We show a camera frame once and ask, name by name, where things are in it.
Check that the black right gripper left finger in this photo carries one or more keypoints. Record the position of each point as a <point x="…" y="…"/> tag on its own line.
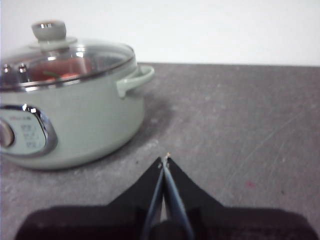
<point x="105" y="220"/>

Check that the glass lid with green knob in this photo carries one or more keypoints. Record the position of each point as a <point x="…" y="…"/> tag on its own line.
<point x="105" y="60"/>

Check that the pale green electric pot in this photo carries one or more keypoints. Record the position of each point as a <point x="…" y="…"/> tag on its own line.
<point x="95" y="120"/>

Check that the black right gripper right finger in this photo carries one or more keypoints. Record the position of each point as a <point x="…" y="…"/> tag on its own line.
<point x="225" y="222"/>

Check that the orange toy pumpkin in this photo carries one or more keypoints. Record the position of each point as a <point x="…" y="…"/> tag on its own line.
<point x="65" y="68"/>

